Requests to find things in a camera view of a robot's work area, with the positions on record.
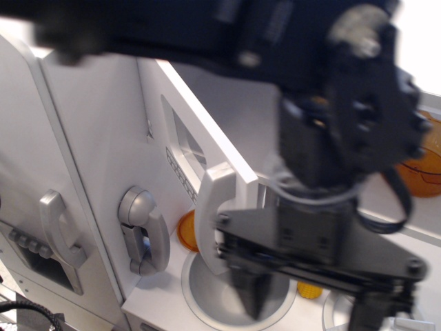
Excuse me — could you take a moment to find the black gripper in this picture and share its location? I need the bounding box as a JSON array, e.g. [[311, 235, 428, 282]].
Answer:
[[215, 206, 428, 331]]

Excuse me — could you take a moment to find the white microwave door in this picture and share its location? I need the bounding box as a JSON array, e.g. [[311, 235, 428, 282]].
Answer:
[[138, 59, 258, 275]]

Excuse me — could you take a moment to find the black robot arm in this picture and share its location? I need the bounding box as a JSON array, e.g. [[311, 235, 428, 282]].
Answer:
[[1, 1, 431, 330]]

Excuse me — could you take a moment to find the yellow toy corn piece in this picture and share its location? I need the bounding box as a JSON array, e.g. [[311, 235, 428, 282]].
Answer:
[[297, 281, 323, 299]]

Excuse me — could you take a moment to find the grey stove burner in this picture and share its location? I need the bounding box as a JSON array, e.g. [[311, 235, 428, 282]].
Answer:
[[322, 292, 436, 330]]

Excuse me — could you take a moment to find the grey round sink basin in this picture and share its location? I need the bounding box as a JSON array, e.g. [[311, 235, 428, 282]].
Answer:
[[181, 252, 297, 330]]

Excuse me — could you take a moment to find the orange transparent pot lid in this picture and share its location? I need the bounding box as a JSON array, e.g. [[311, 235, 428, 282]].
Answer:
[[176, 210, 199, 252]]

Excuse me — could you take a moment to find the orange transparent pot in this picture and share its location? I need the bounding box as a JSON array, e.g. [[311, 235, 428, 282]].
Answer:
[[396, 110, 440, 198]]

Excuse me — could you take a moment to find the grey toy telephone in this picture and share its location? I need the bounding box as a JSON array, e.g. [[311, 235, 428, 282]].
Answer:
[[118, 186, 170, 277]]

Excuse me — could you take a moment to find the white toy kitchen cabinet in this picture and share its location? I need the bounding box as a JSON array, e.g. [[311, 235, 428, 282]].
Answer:
[[0, 17, 441, 331]]

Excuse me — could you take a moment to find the grey ice dispenser panel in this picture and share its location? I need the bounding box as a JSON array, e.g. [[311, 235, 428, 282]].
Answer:
[[1, 221, 83, 296]]

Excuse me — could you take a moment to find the grey fridge door handle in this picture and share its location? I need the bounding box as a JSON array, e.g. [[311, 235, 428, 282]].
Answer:
[[39, 190, 87, 269]]

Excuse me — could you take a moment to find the black braided cable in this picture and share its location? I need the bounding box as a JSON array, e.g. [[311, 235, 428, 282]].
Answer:
[[0, 299, 66, 331]]

